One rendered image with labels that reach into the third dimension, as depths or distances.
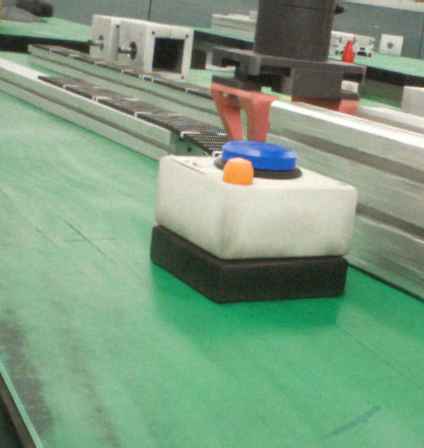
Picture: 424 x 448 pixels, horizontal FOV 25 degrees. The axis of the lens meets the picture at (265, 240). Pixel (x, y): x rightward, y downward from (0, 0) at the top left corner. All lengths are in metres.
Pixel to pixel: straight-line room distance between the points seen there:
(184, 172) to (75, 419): 0.20
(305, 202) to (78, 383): 0.17
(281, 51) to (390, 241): 0.21
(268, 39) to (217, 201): 0.26
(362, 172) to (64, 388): 0.27
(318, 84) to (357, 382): 0.35
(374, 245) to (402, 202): 0.04
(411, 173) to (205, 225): 0.13
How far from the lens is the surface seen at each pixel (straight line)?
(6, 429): 0.36
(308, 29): 0.71
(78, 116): 1.05
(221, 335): 0.44
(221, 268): 0.47
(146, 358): 0.40
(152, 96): 1.32
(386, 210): 0.56
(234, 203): 0.47
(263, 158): 0.50
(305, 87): 0.71
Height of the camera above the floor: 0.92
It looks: 13 degrees down
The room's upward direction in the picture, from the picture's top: 7 degrees clockwise
